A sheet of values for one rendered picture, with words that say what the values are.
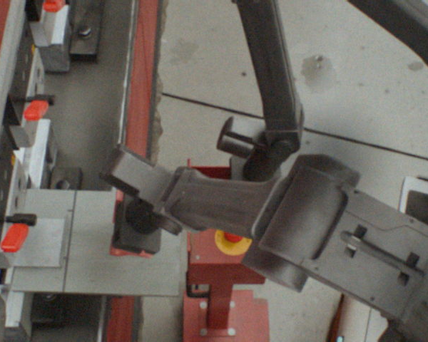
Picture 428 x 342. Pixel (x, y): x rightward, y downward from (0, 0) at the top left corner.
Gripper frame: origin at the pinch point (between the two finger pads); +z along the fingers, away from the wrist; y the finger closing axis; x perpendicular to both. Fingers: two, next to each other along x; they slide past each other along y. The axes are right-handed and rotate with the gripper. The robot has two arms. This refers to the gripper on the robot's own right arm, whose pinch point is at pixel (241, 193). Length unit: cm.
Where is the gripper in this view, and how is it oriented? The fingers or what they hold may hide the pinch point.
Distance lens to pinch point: 150.4
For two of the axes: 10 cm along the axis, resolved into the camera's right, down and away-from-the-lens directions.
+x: 0.2, 8.8, -4.8
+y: -9.6, -1.2, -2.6
